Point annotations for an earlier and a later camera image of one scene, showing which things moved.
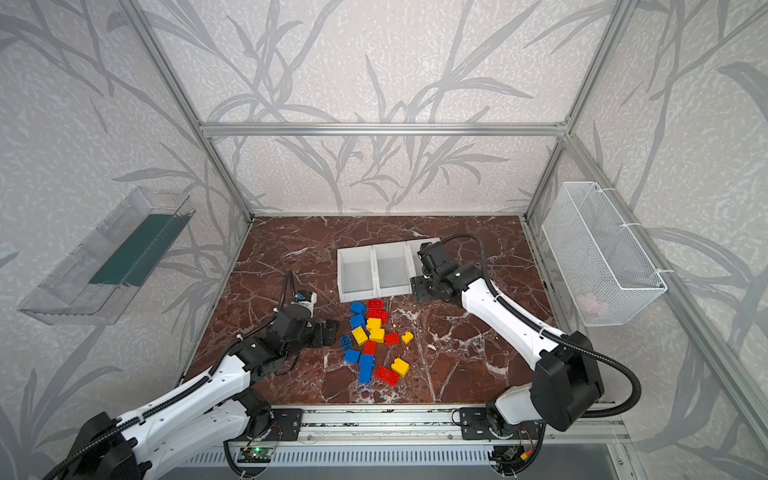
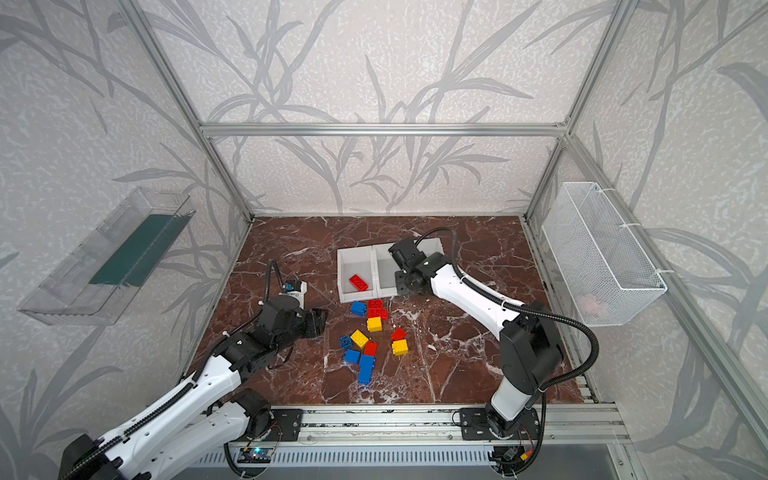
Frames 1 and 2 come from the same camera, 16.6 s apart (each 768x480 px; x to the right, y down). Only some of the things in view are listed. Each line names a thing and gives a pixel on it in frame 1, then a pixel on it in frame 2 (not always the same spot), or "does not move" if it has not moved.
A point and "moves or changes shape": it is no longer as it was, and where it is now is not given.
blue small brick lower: (352, 355) does not move
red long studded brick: (376, 313) does not move
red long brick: (388, 376) to (358, 283)
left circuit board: (255, 455) does not move
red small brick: (392, 339) moves or changes shape
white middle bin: (392, 269) does not move
